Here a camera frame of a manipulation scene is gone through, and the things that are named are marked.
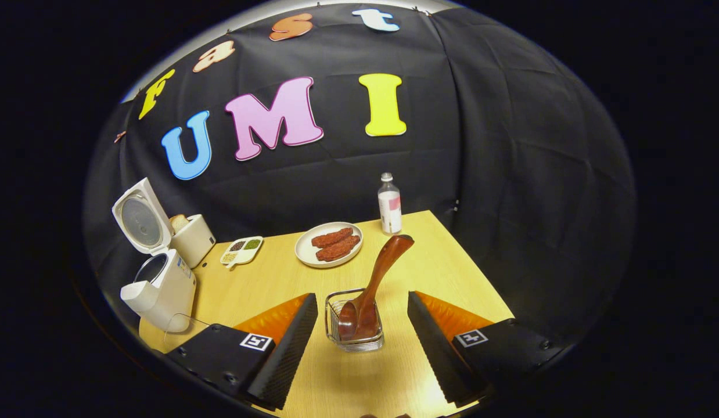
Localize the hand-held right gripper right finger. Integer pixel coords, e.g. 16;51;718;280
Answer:
407;290;569;407

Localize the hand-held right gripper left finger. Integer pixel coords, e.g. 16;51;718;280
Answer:
165;293;318;410

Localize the metal wire chopstick holder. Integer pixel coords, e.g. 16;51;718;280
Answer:
325;288;384;352

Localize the brown wooden spoon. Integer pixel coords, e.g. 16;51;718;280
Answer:
338;235;415;341

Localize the white rice cooker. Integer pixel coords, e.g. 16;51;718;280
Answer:
112;178;197;333

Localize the round white plate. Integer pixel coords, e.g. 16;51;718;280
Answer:
294;222;364;268

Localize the white divided dish of grains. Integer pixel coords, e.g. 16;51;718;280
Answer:
220;236;264;270

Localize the red meat patty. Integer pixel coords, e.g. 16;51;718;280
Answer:
316;235;361;262
311;228;354;249

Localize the clear bottle with pink label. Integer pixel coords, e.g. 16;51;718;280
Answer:
378;172;402;235

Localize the white toaster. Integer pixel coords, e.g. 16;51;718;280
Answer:
171;214;216;269

